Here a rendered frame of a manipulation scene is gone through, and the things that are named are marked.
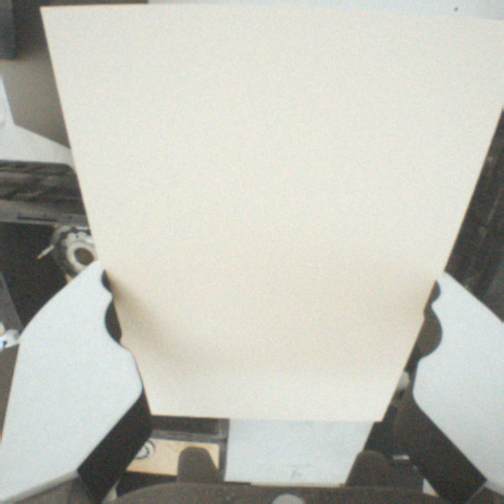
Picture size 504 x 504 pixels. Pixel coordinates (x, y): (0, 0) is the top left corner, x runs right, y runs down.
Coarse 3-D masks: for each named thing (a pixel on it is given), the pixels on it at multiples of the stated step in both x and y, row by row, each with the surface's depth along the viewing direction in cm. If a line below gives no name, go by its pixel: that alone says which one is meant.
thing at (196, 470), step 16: (192, 448) 5; (192, 464) 5; (208, 464) 5; (352, 464) 5; (368, 464) 5; (384, 464) 5; (176, 480) 5; (192, 480) 5; (208, 480) 5; (352, 480) 5; (368, 480) 5; (384, 480) 5; (128, 496) 4; (144, 496) 4; (160, 496) 4; (176, 496) 4; (192, 496) 4; (208, 496) 4; (224, 496) 4; (240, 496) 4; (256, 496) 4; (272, 496) 4; (288, 496) 4; (304, 496) 4; (320, 496) 4; (336, 496) 4; (352, 496) 4; (368, 496) 4; (384, 496) 4; (400, 496) 4; (416, 496) 4; (432, 496) 4
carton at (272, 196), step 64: (64, 64) 7; (128, 64) 7; (192, 64) 7; (256, 64) 7; (320, 64) 7; (384, 64) 7; (448, 64) 7; (128, 128) 8; (192, 128) 8; (256, 128) 8; (320, 128) 8; (384, 128) 8; (448, 128) 8; (128, 192) 9; (192, 192) 9; (256, 192) 9; (320, 192) 9; (384, 192) 9; (448, 192) 9; (128, 256) 10; (192, 256) 10; (256, 256) 10; (320, 256) 10; (384, 256) 10; (448, 256) 10; (128, 320) 11; (192, 320) 11; (256, 320) 11; (320, 320) 11; (384, 320) 11; (192, 384) 13; (256, 384) 13; (320, 384) 13; (384, 384) 13
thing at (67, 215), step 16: (0, 208) 30; (16, 208) 30; (32, 208) 30; (48, 208) 31; (64, 208) 31; (80, 208) 31; (48, 224) 30; (64, 224) 30; (80, 224) 30; (0, 272) 33; (0, 288) 35; (16, 304) 36; (16, 320) 37; (160, 432) 48; (176, 432) 48; (192, 432) 48; (208, 432) 49; (224, 432) 48
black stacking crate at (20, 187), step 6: (0, 180) 39; (6, 180) 39; (12, 180) 39; (18, 180) 39; (0, 186) 39; (6, 186) 39; (12, 186) 39; (18, 186) 39; (24, 186) 39; (0, 192) 37; (6, 192) 37; (12, 192) 38; (18, 192) 39; (24, 192) 40; (30, 192) 40; (0, 198) 35; (6, 198) 37; (12, 198) 37
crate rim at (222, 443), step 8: (176, 440) 49; (184, 440) 50; (192, 440) 49; (200, 440) 49; (208, 440) 49; (216, 440) 49; (224, 440) 50; (224, 448) 50; (224, 456) 52; (224, 464) 53; (224, 472) 55; (224, 480) 56
